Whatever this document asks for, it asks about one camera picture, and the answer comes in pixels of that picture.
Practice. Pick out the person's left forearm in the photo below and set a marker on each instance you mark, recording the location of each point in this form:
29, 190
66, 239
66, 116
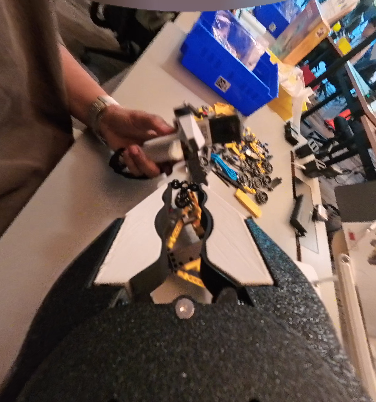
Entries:
78, 84

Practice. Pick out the yellow building block vehicle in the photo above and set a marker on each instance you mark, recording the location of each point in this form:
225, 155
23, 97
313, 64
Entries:
175, 235

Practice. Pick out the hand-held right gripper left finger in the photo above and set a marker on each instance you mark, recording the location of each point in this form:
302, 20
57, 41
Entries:
134, 251

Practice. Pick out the colourful cardboard box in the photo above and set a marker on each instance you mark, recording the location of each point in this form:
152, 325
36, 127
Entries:
304, 34

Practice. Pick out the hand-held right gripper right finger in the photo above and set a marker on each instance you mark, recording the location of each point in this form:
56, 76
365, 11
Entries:
235, 251

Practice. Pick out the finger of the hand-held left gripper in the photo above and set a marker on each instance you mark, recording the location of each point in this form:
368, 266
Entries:
196, 163

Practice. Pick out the small yellow block piece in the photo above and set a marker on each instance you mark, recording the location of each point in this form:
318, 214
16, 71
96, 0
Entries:
247, 202

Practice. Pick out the white coded tag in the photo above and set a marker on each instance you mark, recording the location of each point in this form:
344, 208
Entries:
223, 84

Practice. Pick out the yellow cardboard box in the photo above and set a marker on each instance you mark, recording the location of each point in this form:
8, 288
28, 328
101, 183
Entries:
282, 106

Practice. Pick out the silver wristwatch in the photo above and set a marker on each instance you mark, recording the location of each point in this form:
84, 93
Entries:
100, 110

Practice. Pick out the pile of loose block parts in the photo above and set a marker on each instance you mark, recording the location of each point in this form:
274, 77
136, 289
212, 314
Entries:
247, 163

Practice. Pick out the person's left hand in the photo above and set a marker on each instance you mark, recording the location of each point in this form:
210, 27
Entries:
125, 125

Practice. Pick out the small black connector piece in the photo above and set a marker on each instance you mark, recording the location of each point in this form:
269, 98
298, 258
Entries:
183, 198

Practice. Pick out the blue bin with plastic bags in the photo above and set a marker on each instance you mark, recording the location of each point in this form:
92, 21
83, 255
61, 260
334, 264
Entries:
213, 62

